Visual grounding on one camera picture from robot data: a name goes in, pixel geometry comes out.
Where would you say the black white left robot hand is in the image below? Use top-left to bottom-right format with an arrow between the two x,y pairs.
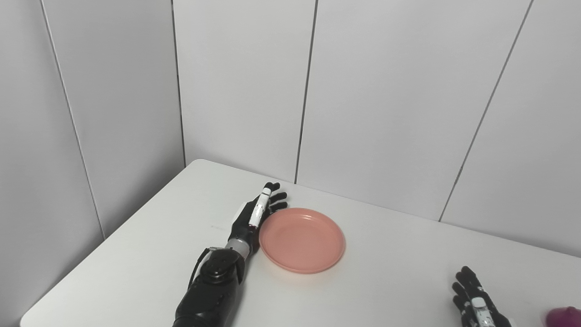
228,182 -> 289,251

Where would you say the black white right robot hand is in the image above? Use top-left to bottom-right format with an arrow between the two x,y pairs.
452,266 -> 512,327

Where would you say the pink round plate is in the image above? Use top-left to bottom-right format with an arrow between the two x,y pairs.
259,208 -> 346,274

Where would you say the purple red onion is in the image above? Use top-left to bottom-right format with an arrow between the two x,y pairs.
546,307 -> 581,327

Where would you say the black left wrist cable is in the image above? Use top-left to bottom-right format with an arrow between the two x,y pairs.
188,247 -> 212,289

